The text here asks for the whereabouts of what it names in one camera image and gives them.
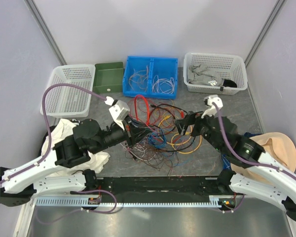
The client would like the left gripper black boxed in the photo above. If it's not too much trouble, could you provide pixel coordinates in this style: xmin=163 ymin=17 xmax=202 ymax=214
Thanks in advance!
xmin=91 ymin=116 xmax=156 ymax=155

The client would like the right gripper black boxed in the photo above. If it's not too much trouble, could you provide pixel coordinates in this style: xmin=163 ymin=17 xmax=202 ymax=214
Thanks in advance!
xmin=173 ymin=107 xmax=224 ymax=153

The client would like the white thin cable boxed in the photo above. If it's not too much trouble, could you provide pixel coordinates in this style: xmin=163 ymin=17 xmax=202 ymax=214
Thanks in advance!
xmin=151 ymin=76 xmax=176 ymax=95

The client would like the pink orange thin wire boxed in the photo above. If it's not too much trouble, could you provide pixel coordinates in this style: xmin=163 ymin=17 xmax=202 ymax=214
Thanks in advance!
xmin=127 ymin=64 xmax=150 ymax=90

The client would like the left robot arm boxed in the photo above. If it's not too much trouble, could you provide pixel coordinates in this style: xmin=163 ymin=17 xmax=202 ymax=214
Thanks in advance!
xmin=0 ymin=117 xmax=152 ymax=207

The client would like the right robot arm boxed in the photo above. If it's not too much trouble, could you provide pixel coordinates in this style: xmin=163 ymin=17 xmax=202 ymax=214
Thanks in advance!
xmin=175 ymin=111 xmax=296 ymax=221

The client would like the grey adidas sweatshirt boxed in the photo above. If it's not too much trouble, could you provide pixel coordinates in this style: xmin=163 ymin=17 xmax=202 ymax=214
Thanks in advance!
xmin=187 ymin=64 xmax=224 ymax=86

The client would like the white cloth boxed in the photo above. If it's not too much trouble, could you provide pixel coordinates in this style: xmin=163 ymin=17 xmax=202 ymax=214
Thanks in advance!
xmin=48 ymin=118 xmax=110 ymax=177

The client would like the white basket with clothes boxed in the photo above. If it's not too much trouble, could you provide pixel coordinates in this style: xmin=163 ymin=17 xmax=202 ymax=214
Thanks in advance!
xmin=183 ymin=53 xmax=248 ymax=95

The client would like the blue divided plastic bin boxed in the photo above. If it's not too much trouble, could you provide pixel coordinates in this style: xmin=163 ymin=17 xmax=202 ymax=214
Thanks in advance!
xmin=122 ymin=56 xmax=178 ymax=99

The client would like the black cloth in basket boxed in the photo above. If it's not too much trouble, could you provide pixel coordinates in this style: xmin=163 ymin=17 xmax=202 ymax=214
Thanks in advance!
xmin=222 ymin=79 xmax=238 ymax=88

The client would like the green plastic box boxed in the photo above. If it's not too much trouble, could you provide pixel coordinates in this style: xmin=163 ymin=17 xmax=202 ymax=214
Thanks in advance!
xmin=93 ymin=62 xmax=124 ymax=94

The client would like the blue cloth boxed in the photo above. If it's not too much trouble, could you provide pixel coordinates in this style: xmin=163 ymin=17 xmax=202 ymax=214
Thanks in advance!
xmin=221 ymin=132 xmax=261 ymax=170

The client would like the empty white basket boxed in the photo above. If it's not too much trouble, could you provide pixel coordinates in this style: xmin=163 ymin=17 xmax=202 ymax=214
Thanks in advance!
xmin=45 ymin=64 xmax=96 ymax=119

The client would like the beige bucket hat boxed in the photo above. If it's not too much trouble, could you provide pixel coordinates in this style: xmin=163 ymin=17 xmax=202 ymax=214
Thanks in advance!
xmin=231 ymin=132 xmax=296 ymax=185

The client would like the yellow ethernet cable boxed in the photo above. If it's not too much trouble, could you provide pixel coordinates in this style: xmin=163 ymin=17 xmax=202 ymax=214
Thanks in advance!
xmin=157 ymin=115 xmax=203 ymax=155

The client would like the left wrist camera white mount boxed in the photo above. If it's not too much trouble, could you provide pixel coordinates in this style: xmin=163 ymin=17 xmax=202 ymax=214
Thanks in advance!
xmin=105 ymin=96 xmax=130 ymax=131

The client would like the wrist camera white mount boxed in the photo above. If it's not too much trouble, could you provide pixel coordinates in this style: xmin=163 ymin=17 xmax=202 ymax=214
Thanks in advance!
xmin=201 ymin=94 xmax=223 ymax=119
xmin=105 ymin=96 xmax=130 ymax=131

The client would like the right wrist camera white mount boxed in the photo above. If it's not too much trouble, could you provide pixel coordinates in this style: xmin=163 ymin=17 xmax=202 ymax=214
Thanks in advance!
xmin=201 ymin=94 xmax=223 ymax=119

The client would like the tangled cable pile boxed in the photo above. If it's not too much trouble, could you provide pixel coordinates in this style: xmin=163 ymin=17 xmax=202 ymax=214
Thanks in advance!
xmin=120 ymin=94 xmax=203 ymax=177

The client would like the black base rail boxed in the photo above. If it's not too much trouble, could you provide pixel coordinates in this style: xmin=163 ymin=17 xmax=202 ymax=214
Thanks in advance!
xmin=84 ymin=176 xmax=234 ymax=204

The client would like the light blue cable duct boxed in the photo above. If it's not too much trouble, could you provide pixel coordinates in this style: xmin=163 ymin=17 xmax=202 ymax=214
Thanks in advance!
xmin=36 ymin=196 xmax=225 ymax=207

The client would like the grey aluminium corner post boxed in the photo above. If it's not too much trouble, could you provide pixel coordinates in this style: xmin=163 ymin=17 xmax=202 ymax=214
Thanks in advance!
xmin=244 ymin=0 xmax=287 ymax=68

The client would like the left grey aluminium post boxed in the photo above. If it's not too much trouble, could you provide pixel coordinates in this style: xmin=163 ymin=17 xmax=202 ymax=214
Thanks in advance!
xmin=24 ymin=0 xmax=67 ymax=65

